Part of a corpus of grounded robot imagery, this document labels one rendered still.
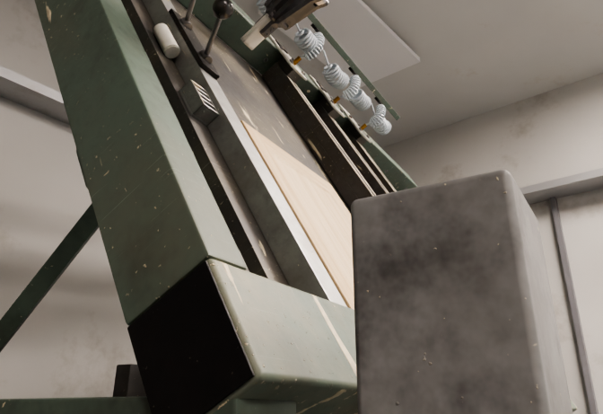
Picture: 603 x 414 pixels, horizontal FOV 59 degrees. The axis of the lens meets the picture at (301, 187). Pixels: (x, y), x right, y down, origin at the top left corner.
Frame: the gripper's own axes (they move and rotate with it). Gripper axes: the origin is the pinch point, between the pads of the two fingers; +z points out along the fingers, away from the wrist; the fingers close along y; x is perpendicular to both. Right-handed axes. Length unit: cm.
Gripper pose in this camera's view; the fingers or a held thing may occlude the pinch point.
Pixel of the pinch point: (258, 31)
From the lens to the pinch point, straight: 107.5
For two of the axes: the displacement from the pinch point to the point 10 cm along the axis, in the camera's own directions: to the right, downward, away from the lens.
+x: -5.1, -3.4, -7.9
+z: -7.4, 6.3, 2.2
